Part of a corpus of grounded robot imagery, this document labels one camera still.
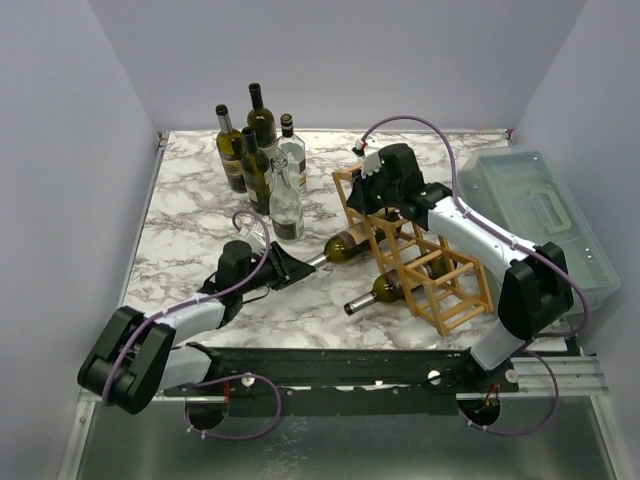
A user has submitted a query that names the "green wine bottle cream label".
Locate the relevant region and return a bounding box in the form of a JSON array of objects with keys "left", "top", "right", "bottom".
[{"left": 241, "top": 127, "right": 273, "bottom": 215}]

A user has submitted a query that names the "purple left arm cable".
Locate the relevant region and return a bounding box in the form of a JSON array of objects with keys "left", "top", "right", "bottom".
[{"left": 102, "top": 212, "right": 283, "bottom": 441}]

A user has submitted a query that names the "square clear liquor bottle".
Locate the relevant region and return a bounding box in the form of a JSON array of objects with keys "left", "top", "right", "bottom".
[{"left": 278, "top": 113, "right": 307, "bottom": 193}]

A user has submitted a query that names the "dark green bottle Masini label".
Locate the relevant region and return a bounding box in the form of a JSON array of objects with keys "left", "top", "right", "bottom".
[{"left": 247, "top": 83, "right": 277, "bottom": 160}]

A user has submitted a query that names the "green wine bottle white label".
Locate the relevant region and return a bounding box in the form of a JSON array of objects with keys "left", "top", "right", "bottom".
[{"left": 343, "top": 256, "right": 448, "bottom": 315}]

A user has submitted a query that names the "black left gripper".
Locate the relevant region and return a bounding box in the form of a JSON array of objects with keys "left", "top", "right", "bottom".
[{"left": 238, "top": 241, "right": 314, "bottom": 295}]

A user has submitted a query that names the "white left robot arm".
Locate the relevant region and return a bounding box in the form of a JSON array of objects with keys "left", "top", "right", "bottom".
[{"left": 77, "top": 240, "right": 316, "bottom": 415}]

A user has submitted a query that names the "round clear glass bottle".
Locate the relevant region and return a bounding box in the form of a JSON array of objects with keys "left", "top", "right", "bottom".
[{"left": 269, "top": 155, "right": 304, "bottom": 242}]

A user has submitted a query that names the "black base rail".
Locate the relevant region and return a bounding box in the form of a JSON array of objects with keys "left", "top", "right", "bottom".
[{"left": 167, "top": 348, "right": 519, "bottom": 423}]

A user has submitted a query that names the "green bottle Primitivo label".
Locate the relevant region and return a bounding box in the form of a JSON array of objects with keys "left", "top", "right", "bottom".
[{"left": 215, "top": 104, "right": 246, "bottom": 193}]

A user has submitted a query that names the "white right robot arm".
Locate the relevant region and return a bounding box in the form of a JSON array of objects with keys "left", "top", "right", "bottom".
[{"left": 347, "top": 143, "right": 574, "bottom": 392}]

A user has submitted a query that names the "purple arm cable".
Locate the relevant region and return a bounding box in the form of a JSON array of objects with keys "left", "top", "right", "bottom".
[
  {"left": 102, "top": 212, "right": 283, "bottom": 441},
  {"left": 359, "top": 114, "right": 594, "bottom": 435}
]

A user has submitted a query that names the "translucent plastic storage box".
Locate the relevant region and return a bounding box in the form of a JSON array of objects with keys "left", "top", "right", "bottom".
[{"left": 457, "top": 146, "right": 621, "bottom": 311}]

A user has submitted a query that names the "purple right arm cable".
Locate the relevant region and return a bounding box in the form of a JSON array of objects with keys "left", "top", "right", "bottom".
[{"left": 359, "top": 114, "right": 594, "bottom": 435}]

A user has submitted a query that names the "olive wine bottle brown label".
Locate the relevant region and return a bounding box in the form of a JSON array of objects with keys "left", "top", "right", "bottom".
[{"left": 306, "top": 222, "right": 371, "bottom": 269}]

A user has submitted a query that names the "wooden wine rack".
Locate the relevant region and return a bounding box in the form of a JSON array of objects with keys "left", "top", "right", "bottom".
[{"left": 332, "top": 167, "right": 493, "bottom": 337}]

